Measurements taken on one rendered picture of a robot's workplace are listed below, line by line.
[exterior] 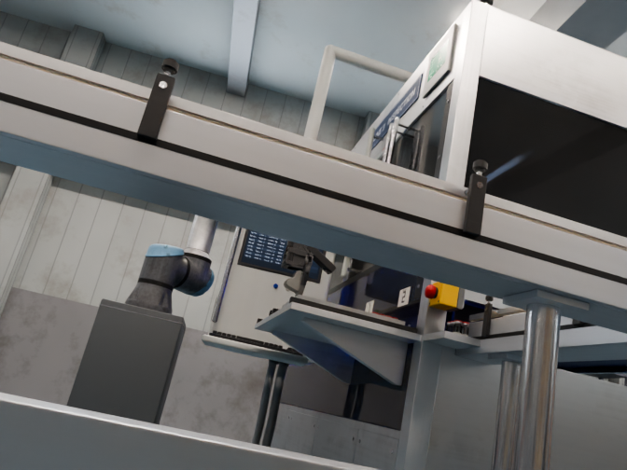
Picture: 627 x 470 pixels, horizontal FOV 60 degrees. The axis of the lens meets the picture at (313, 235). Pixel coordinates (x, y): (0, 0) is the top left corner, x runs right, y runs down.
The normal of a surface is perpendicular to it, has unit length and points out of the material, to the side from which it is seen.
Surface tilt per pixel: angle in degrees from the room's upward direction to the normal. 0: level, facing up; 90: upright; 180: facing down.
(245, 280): 90
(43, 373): 90
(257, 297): 90
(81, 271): 90
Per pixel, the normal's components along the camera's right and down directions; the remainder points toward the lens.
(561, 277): 0.25, -0.25
